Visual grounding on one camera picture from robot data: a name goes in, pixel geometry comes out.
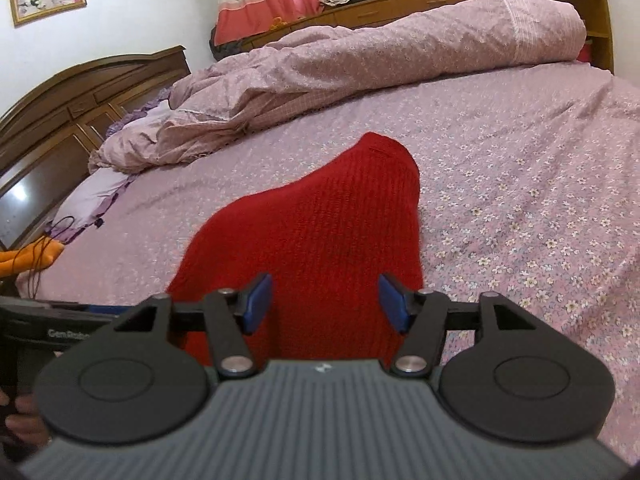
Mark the dark bag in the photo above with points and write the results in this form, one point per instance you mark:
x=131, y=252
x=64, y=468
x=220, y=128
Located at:
x=225, y=47

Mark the pink floral bed sheet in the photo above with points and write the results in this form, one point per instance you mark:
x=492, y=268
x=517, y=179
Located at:
x=500, y=185

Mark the person's left hand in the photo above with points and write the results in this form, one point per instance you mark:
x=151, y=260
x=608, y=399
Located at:
x=25, y=425

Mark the red knit cardigan sweater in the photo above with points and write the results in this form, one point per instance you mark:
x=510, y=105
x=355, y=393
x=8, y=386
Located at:
x=320, y=240

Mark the lilac ruffled pillow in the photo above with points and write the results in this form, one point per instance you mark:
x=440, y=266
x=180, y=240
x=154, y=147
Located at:
x=90, y=200

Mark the small red container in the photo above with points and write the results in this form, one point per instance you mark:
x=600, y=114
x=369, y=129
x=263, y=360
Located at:
x=585, y=51

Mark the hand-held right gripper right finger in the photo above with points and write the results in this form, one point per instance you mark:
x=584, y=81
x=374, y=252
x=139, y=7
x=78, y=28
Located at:
x=394, y=305

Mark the orange plush toy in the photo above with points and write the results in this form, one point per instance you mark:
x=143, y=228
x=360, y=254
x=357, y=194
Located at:
x=30, y=257

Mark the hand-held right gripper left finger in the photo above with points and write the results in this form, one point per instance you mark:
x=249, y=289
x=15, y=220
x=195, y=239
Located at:
x=257, y=305

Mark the red and white curtain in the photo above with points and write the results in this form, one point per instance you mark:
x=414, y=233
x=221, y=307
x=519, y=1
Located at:
x=260, y=5

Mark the pink floral quilt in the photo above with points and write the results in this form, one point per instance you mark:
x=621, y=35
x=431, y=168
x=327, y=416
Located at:
x=375, y=60

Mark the wooden headboard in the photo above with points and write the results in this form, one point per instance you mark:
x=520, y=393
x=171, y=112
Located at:
x=60, y=110

